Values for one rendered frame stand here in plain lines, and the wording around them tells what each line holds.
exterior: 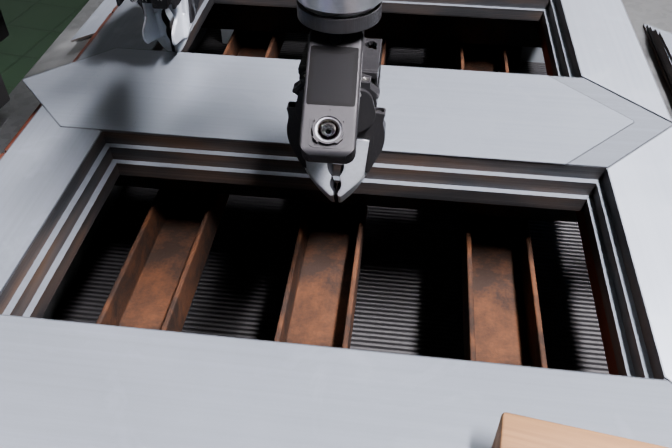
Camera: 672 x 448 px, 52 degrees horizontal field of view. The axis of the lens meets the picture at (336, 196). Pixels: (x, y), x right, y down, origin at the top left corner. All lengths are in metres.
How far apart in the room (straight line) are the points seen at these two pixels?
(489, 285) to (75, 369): 0.51
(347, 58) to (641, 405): 0.35
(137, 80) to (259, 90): 0.16
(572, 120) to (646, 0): 0.64
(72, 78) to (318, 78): 0.44
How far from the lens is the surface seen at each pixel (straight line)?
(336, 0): 0.55
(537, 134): 0.81
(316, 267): 0.88
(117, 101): 0.87
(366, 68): 0.62
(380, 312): 1.01
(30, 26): 3.11
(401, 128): 0.79
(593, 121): 0.85
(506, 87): 0.89
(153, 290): 0.89
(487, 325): 0.84
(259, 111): 0.82
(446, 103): 0.84
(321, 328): 0.82
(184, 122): 0.82
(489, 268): 0.90
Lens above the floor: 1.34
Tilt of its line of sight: 42 degrees down
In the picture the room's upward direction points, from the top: straight up
